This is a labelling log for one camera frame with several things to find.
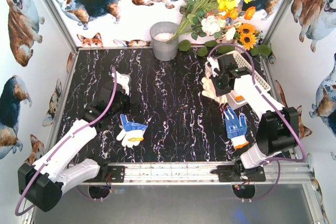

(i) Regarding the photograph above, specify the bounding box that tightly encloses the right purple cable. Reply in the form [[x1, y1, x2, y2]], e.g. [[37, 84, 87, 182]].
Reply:
[[208, 42, 307, 201]]

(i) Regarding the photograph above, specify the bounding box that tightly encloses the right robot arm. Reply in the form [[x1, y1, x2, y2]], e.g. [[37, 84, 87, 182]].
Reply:
[[207, 54, 299, 169]]

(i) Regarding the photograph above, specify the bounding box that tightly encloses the blue dotted glove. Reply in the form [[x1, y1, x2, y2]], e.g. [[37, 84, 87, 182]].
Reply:
[[223, 104, 249, 149], [116, 114, 148, 148]]

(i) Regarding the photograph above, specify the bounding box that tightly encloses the grey metal bucket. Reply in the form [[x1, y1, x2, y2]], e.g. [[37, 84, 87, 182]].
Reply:
[[150, 22, 179, 61]]

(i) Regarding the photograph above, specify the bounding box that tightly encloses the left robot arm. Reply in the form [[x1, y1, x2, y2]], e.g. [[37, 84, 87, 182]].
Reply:
[[15, 75, 146, 216]]

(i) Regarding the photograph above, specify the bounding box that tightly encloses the cream rubber glove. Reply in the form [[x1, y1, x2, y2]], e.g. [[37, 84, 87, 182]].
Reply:
[[201, 76, 227, 112]]

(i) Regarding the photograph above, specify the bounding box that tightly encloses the aluminium front rail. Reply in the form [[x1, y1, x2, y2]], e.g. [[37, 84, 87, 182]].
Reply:
[[30, 162, 313, 186]]

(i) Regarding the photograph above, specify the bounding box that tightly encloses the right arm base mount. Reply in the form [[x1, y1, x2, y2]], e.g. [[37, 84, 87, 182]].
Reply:
[[210, 165, 266, 182]]

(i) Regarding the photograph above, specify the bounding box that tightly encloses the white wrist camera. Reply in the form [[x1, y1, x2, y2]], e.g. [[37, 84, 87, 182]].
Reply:
[[112, 71, 131, 95], [205, 56, 221, 77]]

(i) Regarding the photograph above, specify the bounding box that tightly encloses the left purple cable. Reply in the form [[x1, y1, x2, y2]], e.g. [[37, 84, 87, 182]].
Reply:
[[14, 67, 118, 217]]

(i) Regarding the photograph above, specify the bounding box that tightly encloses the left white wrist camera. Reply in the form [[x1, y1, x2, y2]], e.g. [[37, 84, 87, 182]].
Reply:
[[112, 71, 131, 95]]

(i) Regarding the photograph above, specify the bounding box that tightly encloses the purple cable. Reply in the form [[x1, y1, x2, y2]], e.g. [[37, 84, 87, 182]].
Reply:
[[208, 42, 307, 201], [14, 67, 118, 217]]

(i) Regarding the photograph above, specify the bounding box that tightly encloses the white plastic storage basket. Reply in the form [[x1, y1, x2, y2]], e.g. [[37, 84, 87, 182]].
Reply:
[[204, 50, 271, 109]]

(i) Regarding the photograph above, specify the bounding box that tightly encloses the artificial flower bouquet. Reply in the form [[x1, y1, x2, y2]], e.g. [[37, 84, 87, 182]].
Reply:
[[169, 0, 272, 56]]

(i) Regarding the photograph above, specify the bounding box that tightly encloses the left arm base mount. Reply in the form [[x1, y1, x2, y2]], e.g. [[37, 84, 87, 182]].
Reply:
[[85, 165, 125, 183]]

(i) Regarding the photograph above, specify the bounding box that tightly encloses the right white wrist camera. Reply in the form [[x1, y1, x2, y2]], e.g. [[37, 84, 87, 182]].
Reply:
[[205, 56, 221, 77]]

